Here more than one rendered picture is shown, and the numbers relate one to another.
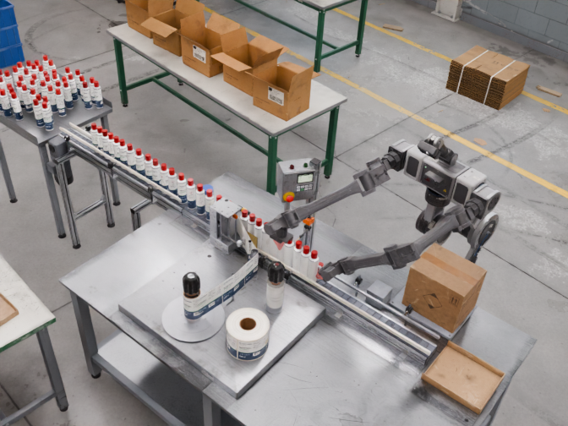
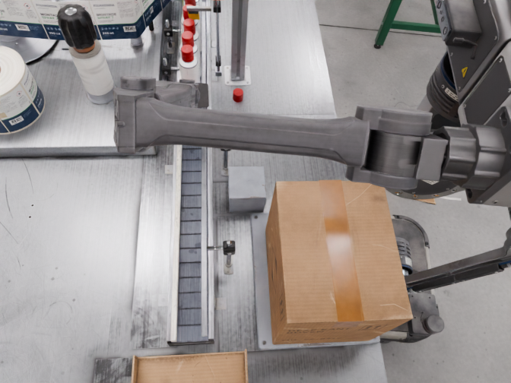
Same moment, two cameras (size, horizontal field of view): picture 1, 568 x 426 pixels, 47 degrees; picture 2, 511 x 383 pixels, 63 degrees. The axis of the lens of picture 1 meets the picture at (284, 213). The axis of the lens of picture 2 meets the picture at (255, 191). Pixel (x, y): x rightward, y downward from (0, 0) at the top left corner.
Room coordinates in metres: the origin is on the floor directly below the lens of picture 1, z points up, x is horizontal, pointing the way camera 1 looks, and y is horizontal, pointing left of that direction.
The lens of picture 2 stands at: (1.98, -0.92, 1.89)
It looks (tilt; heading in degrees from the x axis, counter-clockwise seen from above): 62 degrees down; 43
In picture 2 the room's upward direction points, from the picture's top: 8 degrees clockwise
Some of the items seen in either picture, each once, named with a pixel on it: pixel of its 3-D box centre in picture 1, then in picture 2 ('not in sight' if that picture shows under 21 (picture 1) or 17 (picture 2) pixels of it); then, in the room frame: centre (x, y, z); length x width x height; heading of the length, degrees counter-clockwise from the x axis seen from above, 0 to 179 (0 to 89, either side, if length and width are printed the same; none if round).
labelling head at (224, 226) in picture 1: (226, 225); not in sight; (2.69, 0.31, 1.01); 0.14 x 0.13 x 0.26; 53
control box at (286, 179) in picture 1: (296, 180); not in sight; (2.64, -0.05, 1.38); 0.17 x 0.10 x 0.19; 108
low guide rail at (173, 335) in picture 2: (336, 297); (179, 144); (2.30, -0.30, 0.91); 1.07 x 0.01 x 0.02; 53
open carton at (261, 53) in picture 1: (250, 62); not in sight; (4.68, 0.33, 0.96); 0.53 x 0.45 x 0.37; 138
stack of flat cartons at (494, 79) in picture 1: (487, 76); not in sight; (6.26, -2.03, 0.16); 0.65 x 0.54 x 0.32; 51
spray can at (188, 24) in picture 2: (297, 256); (191, 49); (2.51, -0.09, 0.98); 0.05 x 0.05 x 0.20
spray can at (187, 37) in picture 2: (305, 261); (190, 62); (2.47, -0.13, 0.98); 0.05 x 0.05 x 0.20
